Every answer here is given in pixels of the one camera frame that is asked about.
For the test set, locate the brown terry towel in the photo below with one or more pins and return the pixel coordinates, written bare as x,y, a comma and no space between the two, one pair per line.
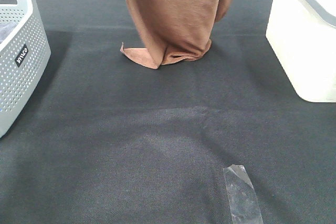
173,30

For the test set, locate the grey towel in basket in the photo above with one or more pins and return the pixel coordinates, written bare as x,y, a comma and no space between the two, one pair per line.
7,31

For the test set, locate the black fabric table mat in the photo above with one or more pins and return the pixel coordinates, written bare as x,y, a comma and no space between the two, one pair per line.
105,140

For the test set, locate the clear adhesive tape strip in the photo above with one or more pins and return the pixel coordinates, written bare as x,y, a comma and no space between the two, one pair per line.
243,202

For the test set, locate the grey perforated laundry basket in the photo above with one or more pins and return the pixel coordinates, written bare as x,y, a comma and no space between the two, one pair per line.
25,53

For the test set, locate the white plastic storage bin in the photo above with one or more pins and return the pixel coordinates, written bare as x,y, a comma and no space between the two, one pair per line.
302,36

